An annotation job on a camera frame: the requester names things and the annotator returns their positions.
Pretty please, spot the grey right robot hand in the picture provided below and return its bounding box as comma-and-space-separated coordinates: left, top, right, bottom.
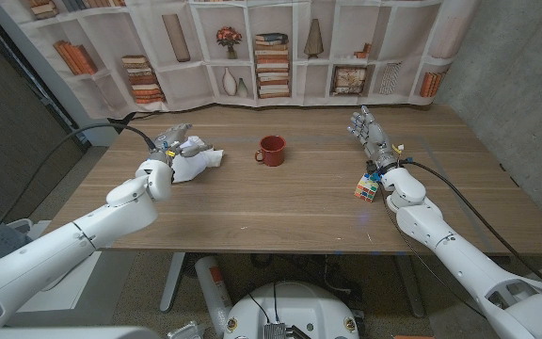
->
346, 105, 400, 170

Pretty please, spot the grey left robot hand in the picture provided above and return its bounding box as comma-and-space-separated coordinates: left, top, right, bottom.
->
151, 122, 215, 164

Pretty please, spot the white cloth napkin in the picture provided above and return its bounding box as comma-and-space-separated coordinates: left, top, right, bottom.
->
170, 135, 225, 184

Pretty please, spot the Rubik's cube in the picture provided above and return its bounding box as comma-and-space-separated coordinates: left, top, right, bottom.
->
354, 172, 381, 203

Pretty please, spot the printed bookshelf backdrop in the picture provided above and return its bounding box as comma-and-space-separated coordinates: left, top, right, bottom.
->
0, 0, 482, 120

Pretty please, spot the red mug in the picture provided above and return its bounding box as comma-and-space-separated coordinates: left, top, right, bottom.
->
254, 135, 287, 168

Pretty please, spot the grey metal table leg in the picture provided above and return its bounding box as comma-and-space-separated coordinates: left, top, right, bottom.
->
159, 252, 186, 314
395, 253, 426, 319

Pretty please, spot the white cylinder with orange label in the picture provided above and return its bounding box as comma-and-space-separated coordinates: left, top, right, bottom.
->
194, 255, 233, 338

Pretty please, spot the perforated metal cabinet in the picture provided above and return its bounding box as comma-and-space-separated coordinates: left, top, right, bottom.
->
0, 8, 88, 227

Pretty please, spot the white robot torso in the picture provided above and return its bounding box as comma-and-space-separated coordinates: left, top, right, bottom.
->
223, 281, 360, 339

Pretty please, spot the silver finned heat sink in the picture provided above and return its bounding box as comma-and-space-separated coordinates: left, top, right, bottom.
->
263, 322, 287, 339

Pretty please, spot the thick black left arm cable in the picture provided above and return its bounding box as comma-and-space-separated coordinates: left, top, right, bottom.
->
0, 121, 158, 258

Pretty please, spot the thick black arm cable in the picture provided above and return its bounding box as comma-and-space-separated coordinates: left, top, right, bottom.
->
0, 121, 158, 258
402, 158, 542, 286

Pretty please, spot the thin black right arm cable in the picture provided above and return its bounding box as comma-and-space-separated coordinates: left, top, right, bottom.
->
380, 184, 488, 320

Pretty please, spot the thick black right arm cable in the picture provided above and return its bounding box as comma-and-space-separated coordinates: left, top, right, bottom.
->
402, 158, 542, 286

